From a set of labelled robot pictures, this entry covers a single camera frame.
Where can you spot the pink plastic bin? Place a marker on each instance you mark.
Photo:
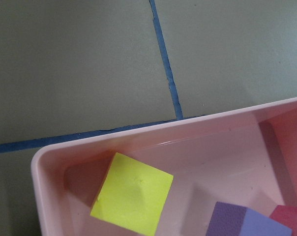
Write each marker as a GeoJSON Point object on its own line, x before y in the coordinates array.
{"type": "Point", "coordinates": [245, 157]}

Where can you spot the yellow foam block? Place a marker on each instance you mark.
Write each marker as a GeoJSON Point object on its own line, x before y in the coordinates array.
{"type": "Point", "coordinates": [132, 195]}

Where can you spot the purple foam block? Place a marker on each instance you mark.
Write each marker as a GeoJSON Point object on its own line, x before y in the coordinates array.
{"type": "Point", "coordinates": [234, 220]}

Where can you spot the red foam block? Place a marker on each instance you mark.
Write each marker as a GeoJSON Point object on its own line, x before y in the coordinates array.
{"type": "Point", "coordinates": [286, 215]}

